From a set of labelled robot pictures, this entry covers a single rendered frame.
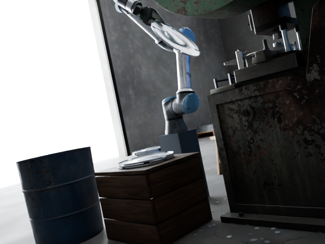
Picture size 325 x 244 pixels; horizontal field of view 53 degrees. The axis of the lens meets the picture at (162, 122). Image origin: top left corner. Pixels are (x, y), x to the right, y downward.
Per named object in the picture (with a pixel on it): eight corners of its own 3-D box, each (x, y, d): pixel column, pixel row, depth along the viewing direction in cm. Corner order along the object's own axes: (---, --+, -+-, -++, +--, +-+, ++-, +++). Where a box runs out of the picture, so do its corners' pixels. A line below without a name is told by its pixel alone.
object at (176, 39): (203, 65, 161) (204, 63, 160) (152, 38, 150) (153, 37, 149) (194, 39, 183) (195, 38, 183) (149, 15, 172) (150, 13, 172)
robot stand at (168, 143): (171, 204, 213) (157, 136, 213) (189, 195, 226) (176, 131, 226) (192, 205, 200) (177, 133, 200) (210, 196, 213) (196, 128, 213)
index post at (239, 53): (238, 70, 155) (234, 50, 155) (242, 69, 157) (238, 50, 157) (243, 68, 153) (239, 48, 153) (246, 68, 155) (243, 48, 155)
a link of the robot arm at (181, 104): (185, 116, 211) (180, 35, 218) (202, 113, 200) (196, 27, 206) (171, 115, 204) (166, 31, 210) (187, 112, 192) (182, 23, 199)
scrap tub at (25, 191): (20, 246, 188) (4, 163, 188) (84, 220, 217) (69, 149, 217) (52, 257, 158) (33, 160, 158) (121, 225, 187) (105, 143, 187)
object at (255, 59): (252, 64, 143) (247, 41, 143) (270, 63, 155) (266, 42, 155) (264, 60, 139) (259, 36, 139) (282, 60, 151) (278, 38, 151)
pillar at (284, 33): (285, 52, 148) (278, 22, 148) (287, 52, 150) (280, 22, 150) (289, 51, 147) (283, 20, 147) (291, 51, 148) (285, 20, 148)
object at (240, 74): (235, 83, 154) (232, 70, 154) (278, 78, 185) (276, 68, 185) (298, 67, 132) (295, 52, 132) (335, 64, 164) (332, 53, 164)
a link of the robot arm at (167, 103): (174, 117, 222) (170, 98, 222) (188, 114, 211) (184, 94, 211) (161, 120, 214) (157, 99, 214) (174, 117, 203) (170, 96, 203)
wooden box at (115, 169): (107, 239, 168) (94, 173, 168) (159, 214, 194) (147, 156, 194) (160, 250, 139) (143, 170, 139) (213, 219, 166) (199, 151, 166)
